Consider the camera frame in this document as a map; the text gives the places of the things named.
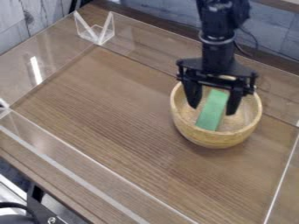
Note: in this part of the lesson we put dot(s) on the clear acrylic stand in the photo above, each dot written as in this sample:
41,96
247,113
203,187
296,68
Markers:
96,34

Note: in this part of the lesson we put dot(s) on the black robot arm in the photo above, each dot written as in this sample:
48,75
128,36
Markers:
221,17

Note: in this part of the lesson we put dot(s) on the clear acrylic tray wall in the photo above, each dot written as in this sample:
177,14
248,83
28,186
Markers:
103,197

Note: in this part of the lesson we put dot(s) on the wooden bowl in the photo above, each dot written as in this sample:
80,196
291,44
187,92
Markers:
235,127

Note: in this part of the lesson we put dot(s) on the green rectangular stick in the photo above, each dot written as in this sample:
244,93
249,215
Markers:
211,112

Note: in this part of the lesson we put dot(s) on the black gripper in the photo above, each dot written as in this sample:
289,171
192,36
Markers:
216,70

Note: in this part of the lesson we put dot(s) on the black table frame bracket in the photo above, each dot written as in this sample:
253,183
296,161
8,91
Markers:
45,216

